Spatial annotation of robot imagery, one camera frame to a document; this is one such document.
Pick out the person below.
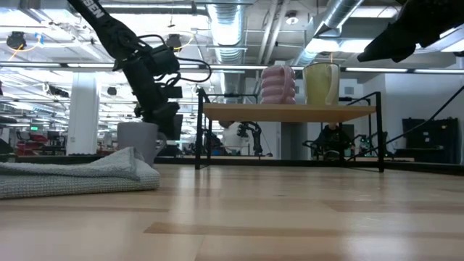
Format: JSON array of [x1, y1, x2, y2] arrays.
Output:
[[219, 121, 252, 156], [312, 122, 358, 161]]

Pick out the wooden shelf black legs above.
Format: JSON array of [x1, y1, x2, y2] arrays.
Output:
[[194, 88, 386, 173]]

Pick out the white column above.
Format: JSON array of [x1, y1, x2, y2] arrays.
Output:
[[66, 72, 101, 157]]

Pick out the silver ventilation duct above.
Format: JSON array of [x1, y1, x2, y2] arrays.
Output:
[[286, 0, 365, 70], [205, 0, 248, 96]]

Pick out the black ceiling camera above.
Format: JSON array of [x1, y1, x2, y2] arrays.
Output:
[[6, 31, 29, 51], [165, 33, 184, 54]]

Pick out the grey folded cloth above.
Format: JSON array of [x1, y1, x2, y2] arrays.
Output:
[[0, 146, 161, 200]]

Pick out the black case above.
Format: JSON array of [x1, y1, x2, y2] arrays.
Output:
[[401, 117, 460, 165]]

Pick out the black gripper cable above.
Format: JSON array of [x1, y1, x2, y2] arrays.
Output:
[[137, 33, 213, 84]]

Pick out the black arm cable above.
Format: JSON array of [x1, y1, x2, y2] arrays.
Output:
[[347, 84, 464, 161]]

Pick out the dark background monitor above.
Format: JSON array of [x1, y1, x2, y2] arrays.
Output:
[[159, 114, 184, 141]]

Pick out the black aluminium frame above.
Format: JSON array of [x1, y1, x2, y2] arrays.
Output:
[[384, 160, 464, 177], [0, 154, 126, 166]]

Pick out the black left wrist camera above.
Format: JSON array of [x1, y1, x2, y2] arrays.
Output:
[[149, 44, 181, 78]]

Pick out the pale yellow mug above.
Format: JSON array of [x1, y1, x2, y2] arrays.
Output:
[[302, 62, 341, 107]]

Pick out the grey-blue mug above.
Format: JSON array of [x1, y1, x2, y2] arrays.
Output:
[[117, 122, 168, 168]]

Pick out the pink ribbed mug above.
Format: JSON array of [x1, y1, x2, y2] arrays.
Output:
[[260, 65, 297, 106]]

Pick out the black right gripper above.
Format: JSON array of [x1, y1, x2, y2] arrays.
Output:
[[356, 0, 464, 64]]

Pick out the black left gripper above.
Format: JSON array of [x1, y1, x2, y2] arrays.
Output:
[[124, 57, 181, 126]]

